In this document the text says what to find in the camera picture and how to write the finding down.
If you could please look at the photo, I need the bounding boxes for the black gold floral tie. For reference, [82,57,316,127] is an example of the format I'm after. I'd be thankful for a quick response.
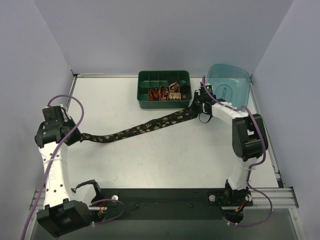
[80,107,191,144]

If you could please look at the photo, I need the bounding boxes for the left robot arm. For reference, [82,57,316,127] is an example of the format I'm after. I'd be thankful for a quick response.
[35,105,105,238]

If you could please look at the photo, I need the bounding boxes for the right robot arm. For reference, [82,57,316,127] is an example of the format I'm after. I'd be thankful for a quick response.
[190,86,269,201]

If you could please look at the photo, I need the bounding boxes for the beige patterned rolled tie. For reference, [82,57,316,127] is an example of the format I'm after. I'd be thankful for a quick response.
[169,82,181,101]

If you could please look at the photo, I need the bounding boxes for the translucent blue plastic tub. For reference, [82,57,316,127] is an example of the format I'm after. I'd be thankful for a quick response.
[206,63,251,109]

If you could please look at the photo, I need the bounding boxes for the orange patterned rolled tie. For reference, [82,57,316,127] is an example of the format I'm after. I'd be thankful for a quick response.
[159,85,170,101]

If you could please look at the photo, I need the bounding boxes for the green compartment tray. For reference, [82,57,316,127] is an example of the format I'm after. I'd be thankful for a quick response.
[137,70,192,109]

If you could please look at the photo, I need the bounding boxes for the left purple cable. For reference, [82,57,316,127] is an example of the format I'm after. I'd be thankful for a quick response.
[21,94,125,240]

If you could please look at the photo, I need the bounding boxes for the purple cable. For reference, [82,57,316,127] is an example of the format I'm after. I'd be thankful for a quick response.
[21,94,125,240]
[201,76,274,227]

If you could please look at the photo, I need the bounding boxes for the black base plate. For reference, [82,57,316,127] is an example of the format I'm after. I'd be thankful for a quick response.
[92,188,253,222]

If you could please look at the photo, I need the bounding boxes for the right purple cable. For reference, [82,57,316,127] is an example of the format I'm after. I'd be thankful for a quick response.
[201,76,274,227]

